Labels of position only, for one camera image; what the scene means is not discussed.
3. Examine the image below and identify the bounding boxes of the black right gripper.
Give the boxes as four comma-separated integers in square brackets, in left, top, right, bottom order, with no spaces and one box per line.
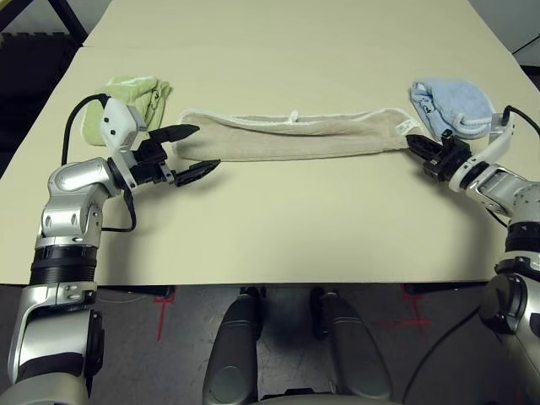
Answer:
[405,130,472,183]

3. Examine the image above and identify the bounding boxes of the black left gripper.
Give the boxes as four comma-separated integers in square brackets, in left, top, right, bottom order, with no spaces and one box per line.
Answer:
[129,123,223,188]

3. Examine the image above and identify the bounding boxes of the beige towel with white trim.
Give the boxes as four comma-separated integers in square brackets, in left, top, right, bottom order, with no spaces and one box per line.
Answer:
[173,107,423,164]

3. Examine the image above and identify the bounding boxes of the light blue folded towel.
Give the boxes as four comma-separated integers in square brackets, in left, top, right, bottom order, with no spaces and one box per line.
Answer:
[408,77,495,142]

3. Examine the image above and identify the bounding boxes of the green folded towel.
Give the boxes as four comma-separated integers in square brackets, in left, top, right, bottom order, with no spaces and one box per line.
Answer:
[80,74,174,147]

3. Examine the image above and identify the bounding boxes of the black foam floor mat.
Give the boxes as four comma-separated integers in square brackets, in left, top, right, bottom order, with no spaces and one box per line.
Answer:
[0,29,81,178]

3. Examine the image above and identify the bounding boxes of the dark grey robot left leg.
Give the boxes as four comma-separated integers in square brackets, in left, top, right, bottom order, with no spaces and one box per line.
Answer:
[202,289,265,405]

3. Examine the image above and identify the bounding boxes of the light grey robot torso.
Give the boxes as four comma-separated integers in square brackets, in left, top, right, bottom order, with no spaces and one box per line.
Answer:
[252,387,381,405]

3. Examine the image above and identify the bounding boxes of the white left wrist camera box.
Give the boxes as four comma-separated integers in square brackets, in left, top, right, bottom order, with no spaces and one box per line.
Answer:
[100,96,149,186]

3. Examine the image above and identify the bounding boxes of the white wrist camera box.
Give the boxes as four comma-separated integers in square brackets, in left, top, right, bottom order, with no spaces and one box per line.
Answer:
[100,96,149,186]
[446,111,518,191]

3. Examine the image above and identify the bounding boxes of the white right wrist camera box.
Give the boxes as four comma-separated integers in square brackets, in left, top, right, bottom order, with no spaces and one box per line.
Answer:
[446,111,518,191]

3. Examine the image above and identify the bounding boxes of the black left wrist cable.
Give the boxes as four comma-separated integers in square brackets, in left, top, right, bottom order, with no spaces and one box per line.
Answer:
[61,93,138,233]

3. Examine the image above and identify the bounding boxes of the side table with black frame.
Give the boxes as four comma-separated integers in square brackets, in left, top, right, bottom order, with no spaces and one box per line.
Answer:
[48,0,89,46]

